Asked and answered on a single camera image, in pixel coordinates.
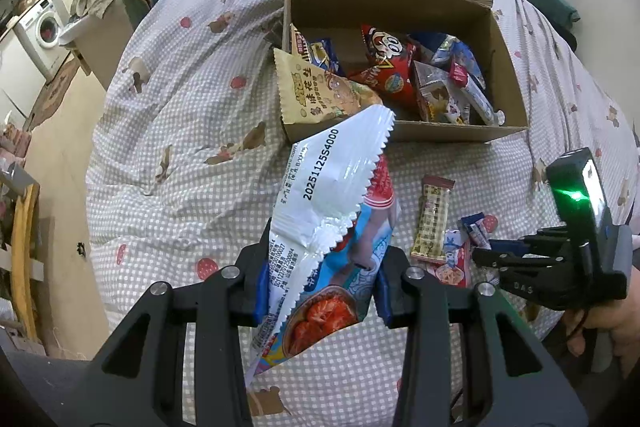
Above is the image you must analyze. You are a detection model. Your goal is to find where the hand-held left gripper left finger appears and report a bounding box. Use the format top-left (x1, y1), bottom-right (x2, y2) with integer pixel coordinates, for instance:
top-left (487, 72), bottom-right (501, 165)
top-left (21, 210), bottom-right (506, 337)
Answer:
top-left (87, 217), bottom-right (273, 427)

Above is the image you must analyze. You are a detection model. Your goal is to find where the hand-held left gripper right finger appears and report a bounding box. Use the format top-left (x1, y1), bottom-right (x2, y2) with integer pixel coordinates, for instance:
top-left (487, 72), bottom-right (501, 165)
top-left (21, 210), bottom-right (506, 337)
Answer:
top-left (372, 247), bottom-right (588, 427)

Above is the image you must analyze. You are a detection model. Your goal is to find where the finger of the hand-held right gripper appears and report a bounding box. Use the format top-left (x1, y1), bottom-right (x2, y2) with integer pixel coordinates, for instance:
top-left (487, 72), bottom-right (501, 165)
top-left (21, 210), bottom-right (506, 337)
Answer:
top-left (471, 238), bottom-right (572, 306)
top-left (520, 228), bottom-right (572, 254)

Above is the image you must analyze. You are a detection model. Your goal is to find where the small blue white snack packet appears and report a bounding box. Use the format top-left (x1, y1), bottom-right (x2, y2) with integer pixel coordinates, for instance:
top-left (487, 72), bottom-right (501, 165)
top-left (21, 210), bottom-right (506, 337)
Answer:
top-left (457, 213), bottom-right (494, 251)

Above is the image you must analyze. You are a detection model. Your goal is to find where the light blue strawberry snack bag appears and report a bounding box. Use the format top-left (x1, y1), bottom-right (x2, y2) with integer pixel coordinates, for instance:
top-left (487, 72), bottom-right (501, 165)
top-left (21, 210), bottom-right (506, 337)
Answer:
top-left (245, 104), bottom-right (401, 390)

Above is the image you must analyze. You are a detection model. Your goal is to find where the pink snack packet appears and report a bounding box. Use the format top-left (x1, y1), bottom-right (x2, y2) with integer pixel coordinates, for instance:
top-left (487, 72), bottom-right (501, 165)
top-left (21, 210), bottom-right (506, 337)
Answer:
top-left (412, 61), bottom-right (472, 124)

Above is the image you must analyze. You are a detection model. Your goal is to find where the blue white snack bag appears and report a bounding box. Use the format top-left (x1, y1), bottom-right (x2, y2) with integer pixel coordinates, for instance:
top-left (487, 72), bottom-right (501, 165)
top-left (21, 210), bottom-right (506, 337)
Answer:
top-left (410, 32), bottom-right (487, 84)

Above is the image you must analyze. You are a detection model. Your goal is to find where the red cartoon face snack bag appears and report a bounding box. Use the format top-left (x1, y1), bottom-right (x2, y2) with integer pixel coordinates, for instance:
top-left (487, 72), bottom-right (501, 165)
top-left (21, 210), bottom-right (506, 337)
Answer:
top-left (349, 24), bottom-right (420, 112)

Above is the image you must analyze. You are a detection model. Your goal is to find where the dark blue snack bag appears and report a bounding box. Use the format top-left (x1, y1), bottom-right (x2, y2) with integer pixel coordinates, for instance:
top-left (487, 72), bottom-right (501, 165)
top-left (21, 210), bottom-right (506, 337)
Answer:
top-left (291, 23), bottom-right (347, 76)

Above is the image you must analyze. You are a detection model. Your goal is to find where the cardboard box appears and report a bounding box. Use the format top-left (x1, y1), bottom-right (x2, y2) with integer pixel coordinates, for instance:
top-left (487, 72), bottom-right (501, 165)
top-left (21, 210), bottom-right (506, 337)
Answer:
top-left (272, 0), bottom-right (530, 145)

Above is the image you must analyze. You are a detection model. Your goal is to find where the person's right hand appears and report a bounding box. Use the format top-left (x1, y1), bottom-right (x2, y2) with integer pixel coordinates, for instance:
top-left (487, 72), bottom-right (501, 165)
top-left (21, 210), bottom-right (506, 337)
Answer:
top-left (566, 278), bottom-right (640, 379)

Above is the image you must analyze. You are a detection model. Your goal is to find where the red cartoon print snack packet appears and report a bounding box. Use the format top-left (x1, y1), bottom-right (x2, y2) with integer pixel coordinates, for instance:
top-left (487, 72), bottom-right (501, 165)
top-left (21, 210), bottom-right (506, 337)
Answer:
top-left (431, 229), bottom-right (474, 291)

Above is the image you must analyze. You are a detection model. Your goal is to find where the beige checkered snack bar packet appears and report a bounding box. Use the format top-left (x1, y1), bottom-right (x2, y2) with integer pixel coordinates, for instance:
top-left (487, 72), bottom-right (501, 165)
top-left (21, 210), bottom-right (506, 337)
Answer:
top-left (410, 175), bottom-right (457, 264)

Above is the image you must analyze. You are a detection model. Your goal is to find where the small red white snack packet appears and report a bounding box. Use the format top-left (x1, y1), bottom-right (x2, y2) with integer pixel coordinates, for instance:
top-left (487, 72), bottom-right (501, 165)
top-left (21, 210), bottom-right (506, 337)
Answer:
top-left (449, 61), bottom-right (507, 128)

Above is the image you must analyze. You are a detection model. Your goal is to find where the yellow peanut snack bag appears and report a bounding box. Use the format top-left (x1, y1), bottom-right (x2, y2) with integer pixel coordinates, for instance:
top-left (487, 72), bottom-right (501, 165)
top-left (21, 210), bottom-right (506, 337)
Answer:
top-left (272, 48), bottom-right (384, 141)

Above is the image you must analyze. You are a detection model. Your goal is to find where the wooden chair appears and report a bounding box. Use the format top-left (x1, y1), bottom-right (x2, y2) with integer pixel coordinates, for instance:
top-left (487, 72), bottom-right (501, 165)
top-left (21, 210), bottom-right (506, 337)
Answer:
top-left (0, 166), bottom-right (42, 344)

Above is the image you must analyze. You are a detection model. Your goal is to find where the brown door mat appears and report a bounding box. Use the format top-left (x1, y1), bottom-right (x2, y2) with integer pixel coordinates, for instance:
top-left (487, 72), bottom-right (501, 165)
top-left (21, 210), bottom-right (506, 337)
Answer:
top-left (29, 56), bottom-right (82, 130)

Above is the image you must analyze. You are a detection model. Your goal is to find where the white cabinet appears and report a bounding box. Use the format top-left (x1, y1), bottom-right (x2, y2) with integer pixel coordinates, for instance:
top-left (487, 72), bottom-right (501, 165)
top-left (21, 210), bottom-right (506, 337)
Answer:
top-left (0, 29), bottom-right (48, 120)

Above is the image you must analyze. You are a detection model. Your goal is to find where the white washing machine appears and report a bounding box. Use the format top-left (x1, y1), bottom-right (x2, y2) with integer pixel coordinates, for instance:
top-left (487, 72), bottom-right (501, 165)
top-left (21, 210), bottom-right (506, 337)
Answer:
top-left (14, 0), bottom-right (70, 80)

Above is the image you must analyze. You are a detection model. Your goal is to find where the black cable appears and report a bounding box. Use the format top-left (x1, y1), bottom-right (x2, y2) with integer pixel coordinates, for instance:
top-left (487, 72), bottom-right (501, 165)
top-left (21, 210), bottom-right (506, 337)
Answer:
top-left (567, 304), bottom-right (593, 340)

